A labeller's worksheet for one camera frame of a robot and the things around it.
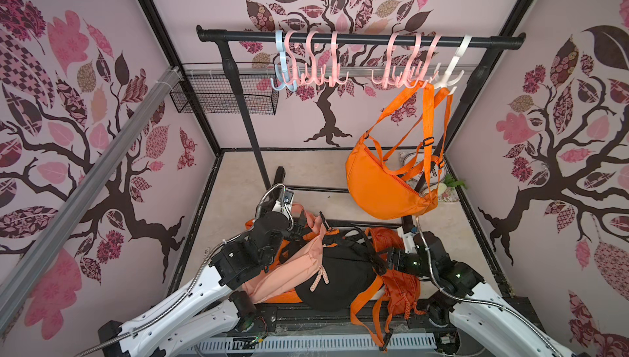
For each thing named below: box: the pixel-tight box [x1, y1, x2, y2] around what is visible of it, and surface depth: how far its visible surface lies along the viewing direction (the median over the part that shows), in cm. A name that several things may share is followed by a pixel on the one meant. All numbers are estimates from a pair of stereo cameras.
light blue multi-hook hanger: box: [270, 29, 298, 92], surface depth 54 cm
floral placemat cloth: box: [438, 186, 461, 203], surface depth 105 cm
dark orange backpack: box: [349, 226, 425, 352], surface depth 77 cm
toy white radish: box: [438, 173, 468, 195], surface depth 106 cm
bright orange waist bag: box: [346, 82, 453, 220], surface depth 77 cm
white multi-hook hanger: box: [434, 34, 473, 94], surface depth 54 cm
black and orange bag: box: [294, 228, 387, 312], surface depth 80 cm
